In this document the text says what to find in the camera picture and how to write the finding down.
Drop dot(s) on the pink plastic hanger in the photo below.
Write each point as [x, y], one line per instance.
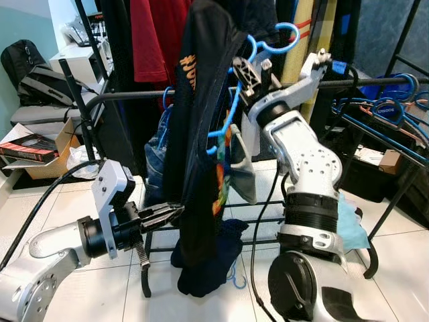
[395, 121]

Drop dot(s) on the black printed t-shirt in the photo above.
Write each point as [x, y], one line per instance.
[198, 134]

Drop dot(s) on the black backpack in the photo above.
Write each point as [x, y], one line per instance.
[33, 70]

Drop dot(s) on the navy garment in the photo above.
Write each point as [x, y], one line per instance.
[214, 278]

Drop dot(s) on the black metal clothes rack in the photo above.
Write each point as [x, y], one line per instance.
[127, 94]

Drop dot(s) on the blue denim shorts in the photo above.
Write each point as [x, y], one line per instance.
[157, 154]

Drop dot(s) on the long black hanging garment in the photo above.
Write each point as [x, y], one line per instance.
[131, 134]

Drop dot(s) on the red black flat box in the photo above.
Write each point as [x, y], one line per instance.
[27, 147]

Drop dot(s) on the teal cloth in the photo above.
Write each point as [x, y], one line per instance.
[352, 225]

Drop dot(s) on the grey padded chair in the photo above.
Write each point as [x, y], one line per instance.
[47, 115]

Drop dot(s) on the black fabric storage bin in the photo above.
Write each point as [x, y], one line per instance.
[355, 181]

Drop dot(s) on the red hanging garment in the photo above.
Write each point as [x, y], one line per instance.
[157, 40]

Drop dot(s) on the white plastic bag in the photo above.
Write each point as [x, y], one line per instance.
[84, 164]

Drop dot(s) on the yellow plaid garment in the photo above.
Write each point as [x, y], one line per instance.
[305, 40]

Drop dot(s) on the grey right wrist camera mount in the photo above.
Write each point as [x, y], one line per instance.
[308, 70]

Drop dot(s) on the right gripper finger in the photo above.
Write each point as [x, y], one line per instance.
[265, 71]
[245, 75]

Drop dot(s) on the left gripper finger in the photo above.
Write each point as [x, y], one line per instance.
[161, 211]
[155, 225]

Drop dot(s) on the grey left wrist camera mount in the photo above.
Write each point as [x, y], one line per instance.
[114, 184]

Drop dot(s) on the white cabinet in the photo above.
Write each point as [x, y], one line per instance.
[77, 64]

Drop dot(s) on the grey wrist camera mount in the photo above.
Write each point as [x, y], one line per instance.
[308, 70]
[114, 184]

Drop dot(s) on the dark hanging garment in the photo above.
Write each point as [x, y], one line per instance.
[345, 33]

